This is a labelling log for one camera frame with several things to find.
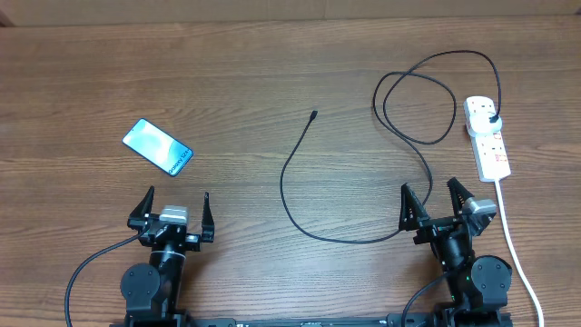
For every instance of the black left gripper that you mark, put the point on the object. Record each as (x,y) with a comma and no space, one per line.
(192,241)

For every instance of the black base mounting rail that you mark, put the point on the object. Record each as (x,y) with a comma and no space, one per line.
(308,323)

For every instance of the white charger plug adapter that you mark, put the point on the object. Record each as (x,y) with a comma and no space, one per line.
(481,124)

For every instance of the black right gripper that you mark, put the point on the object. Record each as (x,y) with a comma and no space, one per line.
(431,228)

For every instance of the blue Samsung Galaxy smartphone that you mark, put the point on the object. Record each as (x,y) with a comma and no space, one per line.
(158,147)

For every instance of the white power strip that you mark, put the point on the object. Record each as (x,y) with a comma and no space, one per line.
(489,150)

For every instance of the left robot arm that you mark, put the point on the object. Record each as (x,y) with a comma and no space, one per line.
(151,290)

